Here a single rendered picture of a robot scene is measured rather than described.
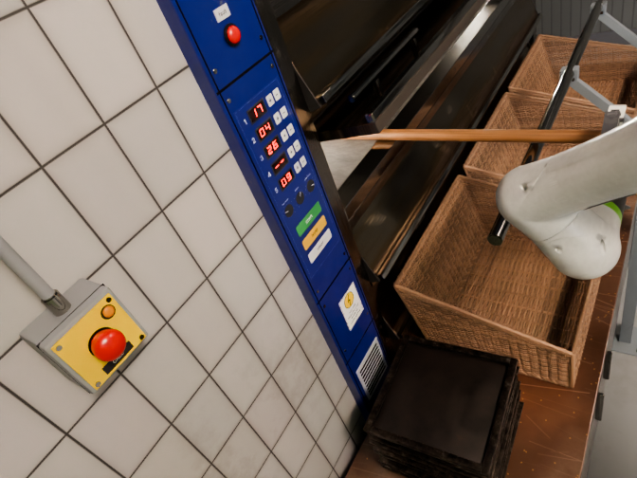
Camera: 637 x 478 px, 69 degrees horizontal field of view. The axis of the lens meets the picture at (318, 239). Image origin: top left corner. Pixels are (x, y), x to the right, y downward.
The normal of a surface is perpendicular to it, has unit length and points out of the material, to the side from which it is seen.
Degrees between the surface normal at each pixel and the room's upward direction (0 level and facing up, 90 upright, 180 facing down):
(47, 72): 90
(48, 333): 0
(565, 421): 0
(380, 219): 70
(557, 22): 90
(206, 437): 90
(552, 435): 0
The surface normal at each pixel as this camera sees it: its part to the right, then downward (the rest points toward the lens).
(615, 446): -0.31, -0.74
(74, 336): 0.81, 0.13
